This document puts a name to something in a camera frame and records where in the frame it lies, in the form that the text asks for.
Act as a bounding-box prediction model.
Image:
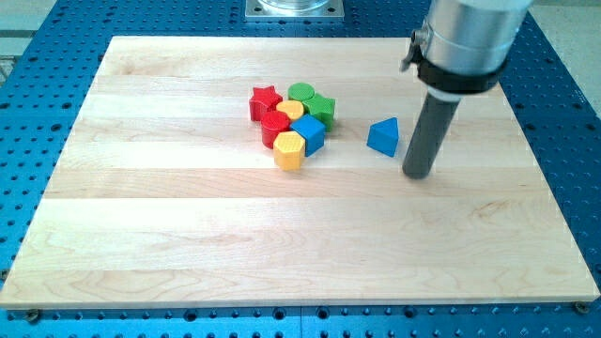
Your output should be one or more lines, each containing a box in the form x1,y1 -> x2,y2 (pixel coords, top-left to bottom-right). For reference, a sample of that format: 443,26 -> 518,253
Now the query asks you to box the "left board clamp screw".
23,309 -> 40,323

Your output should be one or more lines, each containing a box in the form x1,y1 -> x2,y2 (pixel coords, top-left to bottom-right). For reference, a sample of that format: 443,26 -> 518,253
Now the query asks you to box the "green cylinder block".
287,83 -> 315,101

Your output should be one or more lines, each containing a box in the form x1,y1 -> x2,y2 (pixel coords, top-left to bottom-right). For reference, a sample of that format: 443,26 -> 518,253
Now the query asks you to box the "green star block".
302,93 -> 335,132

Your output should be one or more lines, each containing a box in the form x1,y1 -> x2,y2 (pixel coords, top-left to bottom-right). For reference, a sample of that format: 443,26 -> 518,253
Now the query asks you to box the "blue cube block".
290,115 -> 326,157

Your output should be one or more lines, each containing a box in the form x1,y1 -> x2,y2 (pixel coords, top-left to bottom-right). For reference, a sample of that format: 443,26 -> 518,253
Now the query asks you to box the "yellow heart block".
276,100 -> 304,122

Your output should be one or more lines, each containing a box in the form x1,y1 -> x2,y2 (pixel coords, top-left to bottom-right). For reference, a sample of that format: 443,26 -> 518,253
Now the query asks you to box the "blue triangle block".
366,117 -> 399,158

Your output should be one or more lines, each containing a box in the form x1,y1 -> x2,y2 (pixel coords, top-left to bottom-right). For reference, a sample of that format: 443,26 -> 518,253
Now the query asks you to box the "right board clamp screw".
573,301 -> 590,315

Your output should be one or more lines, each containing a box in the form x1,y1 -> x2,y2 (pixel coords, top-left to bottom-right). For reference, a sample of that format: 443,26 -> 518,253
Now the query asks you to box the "red cylinder block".
261,111 -> 290,148

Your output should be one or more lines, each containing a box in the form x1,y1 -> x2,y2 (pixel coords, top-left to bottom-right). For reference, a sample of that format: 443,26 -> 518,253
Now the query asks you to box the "yellow hexagon block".
273,131 -> 305,171

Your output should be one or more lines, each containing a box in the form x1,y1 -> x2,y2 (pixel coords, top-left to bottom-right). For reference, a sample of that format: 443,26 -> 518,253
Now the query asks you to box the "wooden board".
1,37 -> 599,309

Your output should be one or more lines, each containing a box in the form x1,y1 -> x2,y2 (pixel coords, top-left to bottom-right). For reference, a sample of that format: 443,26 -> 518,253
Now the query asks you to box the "board clamp screw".
573,301 -> 590,315
23,309 -> 40,323

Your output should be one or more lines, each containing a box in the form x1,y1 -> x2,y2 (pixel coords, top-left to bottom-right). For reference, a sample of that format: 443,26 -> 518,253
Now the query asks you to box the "blue perforated table plate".
1,1 -> 600,337

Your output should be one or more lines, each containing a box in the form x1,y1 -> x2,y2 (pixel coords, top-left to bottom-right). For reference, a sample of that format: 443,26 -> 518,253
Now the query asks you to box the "red star block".
249,85 -> 283,121

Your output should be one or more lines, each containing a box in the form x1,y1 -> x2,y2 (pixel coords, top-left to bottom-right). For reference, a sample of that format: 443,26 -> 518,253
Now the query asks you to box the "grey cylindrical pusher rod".
402,87 -> 462,179

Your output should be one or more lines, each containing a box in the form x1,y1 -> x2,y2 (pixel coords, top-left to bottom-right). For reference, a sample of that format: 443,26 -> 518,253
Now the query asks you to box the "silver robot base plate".
244,0 -> 345,20

